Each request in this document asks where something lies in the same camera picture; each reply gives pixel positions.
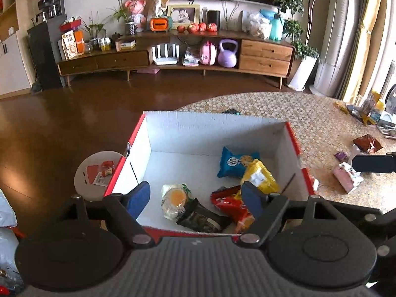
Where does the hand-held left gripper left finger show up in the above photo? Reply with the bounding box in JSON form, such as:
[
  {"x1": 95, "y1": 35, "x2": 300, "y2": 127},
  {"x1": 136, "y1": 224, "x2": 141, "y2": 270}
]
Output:
[{"x1": 68, "y1": 181, "x2": 155, "y2": 248}]

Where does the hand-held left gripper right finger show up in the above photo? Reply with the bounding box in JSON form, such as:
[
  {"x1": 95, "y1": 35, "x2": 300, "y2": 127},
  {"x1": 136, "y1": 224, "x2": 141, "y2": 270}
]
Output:
[{"x1": 237, "y1": 181, "x2": 341, "y2": 249}]

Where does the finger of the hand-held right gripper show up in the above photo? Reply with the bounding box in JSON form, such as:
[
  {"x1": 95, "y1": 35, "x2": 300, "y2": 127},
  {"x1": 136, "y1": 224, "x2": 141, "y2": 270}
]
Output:
[
  {"x1": 352, "y1": 152, "x2": 396, "y2": 174},
  {"x1": 329, "y1": 200, "x2": 396, "y2": 260}
]

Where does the dark red snack packet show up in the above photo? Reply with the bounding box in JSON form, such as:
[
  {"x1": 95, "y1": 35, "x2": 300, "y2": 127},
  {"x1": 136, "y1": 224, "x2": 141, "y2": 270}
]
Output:
[{"x1": 353, "y1": 134, "x2": 383, "y2": 154}]

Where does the yellow orange snack packet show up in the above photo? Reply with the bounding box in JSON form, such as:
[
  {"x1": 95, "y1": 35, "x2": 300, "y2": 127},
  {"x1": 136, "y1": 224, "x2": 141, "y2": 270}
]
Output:
[{"x1": 241, "y1": 158, "x2": 280, "y2": 194}]

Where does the egg print snack packet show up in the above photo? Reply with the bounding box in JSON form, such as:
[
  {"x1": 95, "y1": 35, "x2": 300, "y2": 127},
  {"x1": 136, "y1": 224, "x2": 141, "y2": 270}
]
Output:
[{"x1": 161, "y1": 183, "x2": 194, "y2": 221}]

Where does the blue snack packet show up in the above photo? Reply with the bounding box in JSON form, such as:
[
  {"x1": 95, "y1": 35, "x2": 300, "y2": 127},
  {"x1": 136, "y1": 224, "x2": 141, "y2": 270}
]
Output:
[{"x1": 217, "y1": 146, "x2": 260, "y2": 179}]

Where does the black snack packet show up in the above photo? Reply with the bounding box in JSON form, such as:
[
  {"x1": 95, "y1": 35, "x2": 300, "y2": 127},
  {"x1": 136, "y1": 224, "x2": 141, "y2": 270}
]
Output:
[{"x1": 176, "y1": 198, "x2": 231, "y2": 233}]

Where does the red and white cardboard box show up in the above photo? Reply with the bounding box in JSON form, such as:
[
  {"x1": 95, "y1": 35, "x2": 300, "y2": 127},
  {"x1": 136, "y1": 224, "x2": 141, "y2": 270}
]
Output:
[{"x1": 103, "y1": 111, "x2": 316, "y2": 242}]

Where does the red wrapper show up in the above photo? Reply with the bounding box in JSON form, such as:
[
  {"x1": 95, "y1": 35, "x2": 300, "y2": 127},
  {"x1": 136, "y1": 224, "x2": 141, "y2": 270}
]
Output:
[{"x1": 99, "y1": 161, "x2": 116, "y2": 177}]

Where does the grey flat box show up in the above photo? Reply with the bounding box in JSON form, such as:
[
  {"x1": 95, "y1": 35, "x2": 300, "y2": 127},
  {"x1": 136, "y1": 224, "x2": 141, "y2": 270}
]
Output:
[{"x1": 379, "y1": 114, "x2": 396, "y2": 130}]

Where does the round white stool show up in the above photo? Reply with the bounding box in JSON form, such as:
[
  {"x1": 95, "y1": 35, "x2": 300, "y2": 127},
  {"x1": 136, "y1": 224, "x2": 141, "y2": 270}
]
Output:
[{"x1": 74, "y1": 151, "x2": 124, "y2": 201}]

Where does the red card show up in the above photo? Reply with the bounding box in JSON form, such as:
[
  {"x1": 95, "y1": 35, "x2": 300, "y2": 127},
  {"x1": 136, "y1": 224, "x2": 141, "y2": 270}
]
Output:
[{"x1": 86, "y1": 165, "x2": 101, "y2": 184}]

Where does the white planter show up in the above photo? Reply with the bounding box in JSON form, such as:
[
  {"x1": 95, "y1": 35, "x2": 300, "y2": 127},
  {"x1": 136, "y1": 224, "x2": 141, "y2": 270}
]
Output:
[{"x1": 288, "y1": 57, "x2": 319, "y2": 92}]

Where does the yellow curtain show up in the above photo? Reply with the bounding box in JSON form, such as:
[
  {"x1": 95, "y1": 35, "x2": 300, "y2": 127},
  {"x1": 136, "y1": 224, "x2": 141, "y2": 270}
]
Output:
[{"x1": 342, "y1": 0, "x2": 390, "y2": 104}]

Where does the grey standing air conditioner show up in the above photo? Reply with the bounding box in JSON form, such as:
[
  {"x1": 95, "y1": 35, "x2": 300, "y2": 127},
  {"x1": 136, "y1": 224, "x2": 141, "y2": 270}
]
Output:
[{"x1": 309, "y1": 0, "x2": 369, "y2": 98}]

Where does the white plastic bag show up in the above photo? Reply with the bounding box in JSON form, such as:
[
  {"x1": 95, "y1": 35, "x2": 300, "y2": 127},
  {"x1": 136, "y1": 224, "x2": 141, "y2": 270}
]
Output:
[
  {"x1": 0, "y1": 227, "x2": 25, "y2": 294},
  {"x1": 0, "y1": 189, "x2": 17, "y2": 226}
]

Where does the white router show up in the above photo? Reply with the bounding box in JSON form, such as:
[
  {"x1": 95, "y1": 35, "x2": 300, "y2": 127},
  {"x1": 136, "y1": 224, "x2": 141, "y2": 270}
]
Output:
[{"x1": 151, "y1": 43, "x2": 180, "y2": 66}]

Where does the wooden television cabinet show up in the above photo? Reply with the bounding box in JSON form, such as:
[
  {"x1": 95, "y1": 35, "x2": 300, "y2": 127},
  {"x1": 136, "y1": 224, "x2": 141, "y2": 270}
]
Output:
[{"x1": 56, "y1": 30, "x2": 297, "y2": 90}]

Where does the purple kettlebell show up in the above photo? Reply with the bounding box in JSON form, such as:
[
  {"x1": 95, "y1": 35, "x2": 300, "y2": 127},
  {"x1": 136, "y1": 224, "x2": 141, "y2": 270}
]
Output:
[{"x1": 217, "y1": 39, "x2": 239, "y2": 68}]

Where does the stack of pink booklets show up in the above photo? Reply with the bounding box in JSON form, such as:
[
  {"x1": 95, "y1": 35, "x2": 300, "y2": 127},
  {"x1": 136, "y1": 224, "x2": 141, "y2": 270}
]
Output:
[{"x1": 182, "y1": 47, "x2": 200, "y2": 67}]

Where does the pink toy case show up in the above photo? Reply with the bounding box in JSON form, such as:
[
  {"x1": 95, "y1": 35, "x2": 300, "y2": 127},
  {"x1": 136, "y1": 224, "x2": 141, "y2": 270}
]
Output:
[{"x1": 199, "y1": 40, "x2": 218, "y2": 65}]

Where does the small tan box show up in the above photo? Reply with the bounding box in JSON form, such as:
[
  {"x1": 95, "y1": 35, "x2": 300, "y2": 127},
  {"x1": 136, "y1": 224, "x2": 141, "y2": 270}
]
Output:
[{"x1": 115, "y1": 39, "x2": 137, "y2": 51}]

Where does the teal plastic jug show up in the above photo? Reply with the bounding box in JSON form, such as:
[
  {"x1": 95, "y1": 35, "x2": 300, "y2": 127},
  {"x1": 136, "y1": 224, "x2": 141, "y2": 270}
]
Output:
[{"x1": 260, "y1": 9, "x2": 284, "y2": 41}]

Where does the orange box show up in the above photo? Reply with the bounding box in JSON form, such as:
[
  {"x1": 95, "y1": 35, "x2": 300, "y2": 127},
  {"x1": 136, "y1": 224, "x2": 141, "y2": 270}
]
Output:
[{"x1": 74, "y1": 29, "x2": 85, "y2": 53}]

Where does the white orange snack bag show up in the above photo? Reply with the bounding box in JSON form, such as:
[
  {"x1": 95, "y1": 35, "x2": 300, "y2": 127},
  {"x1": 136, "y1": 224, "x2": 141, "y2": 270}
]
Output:
[{"x1": 61, "y1": 30, "x2": 78, "y2": 60}]

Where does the green plant in patterned vase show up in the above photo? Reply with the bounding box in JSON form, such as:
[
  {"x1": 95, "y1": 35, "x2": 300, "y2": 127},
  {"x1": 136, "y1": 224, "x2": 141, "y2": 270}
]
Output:
[{"x1": 107, "y1": 0, "x2": 138, "y2": 36}]

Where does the black cabinet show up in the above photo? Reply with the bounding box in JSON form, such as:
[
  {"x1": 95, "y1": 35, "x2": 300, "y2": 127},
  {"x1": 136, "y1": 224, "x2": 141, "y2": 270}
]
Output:
[{"x1": 27, "y1": 14, "x2": 70, "y2": 92}]

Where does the clear plastic bag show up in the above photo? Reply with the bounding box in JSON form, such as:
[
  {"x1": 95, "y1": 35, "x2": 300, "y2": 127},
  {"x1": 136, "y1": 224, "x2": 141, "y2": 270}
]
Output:
[{"x1": 243, "y1": 12, "x2": 271, "y2": 39}]

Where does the green plant in glass vase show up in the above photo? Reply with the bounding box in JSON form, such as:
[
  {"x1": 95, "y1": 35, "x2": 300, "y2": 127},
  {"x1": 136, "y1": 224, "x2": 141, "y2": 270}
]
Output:
[{"x1": 80, "y1": 11, "x2": 107, "y2": 53}]

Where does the orange radio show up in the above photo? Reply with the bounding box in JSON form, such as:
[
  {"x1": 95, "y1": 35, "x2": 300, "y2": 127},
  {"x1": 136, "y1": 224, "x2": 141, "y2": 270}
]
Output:
[{"x1": 149, "y1": 16, "x2": 173, "y2": 33}]

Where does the artificial green tree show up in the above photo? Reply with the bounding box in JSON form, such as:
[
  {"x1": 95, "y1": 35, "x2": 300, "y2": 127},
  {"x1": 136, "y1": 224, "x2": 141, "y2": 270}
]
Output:
[{"x1": 275, "y1": 0, "x2": 331, "y2": 59}]

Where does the black speaker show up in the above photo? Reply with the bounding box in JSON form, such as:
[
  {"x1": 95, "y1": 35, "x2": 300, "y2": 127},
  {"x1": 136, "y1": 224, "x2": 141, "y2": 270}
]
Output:
[{"x1": 207, "y1": 10, "x2": 221, "y2": 28}]

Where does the red tray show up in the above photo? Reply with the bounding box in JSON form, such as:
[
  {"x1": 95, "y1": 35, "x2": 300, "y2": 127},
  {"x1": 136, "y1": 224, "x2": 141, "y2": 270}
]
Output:
[{"x1": 59, "y1": 19, "x2": 82, "y2": 33}]

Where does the pink doll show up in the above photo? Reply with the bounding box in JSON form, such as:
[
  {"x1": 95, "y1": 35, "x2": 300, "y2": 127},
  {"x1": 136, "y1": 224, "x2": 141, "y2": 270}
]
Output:
[{"x1": 124, "y1": 0, "x2": 147, "y2": 31}]

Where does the white cupboard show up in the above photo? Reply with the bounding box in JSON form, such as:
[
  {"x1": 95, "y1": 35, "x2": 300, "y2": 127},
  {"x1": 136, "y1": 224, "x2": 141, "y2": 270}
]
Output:
[{"x1": 0, "y1": 0, "x2": 31, "y2": 96}]

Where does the black coffee machine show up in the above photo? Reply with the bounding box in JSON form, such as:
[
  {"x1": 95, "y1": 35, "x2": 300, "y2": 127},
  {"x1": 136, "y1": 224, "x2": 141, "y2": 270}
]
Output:
[{"x1": 37, "y1": 0, "x2": 67, "y2": 22}]

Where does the photo frame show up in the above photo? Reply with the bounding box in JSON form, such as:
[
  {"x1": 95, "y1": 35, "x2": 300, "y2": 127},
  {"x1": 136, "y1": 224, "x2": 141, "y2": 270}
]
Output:
[{"x1": 166, "y1": 4, "x2": 201, "y2": 27}]

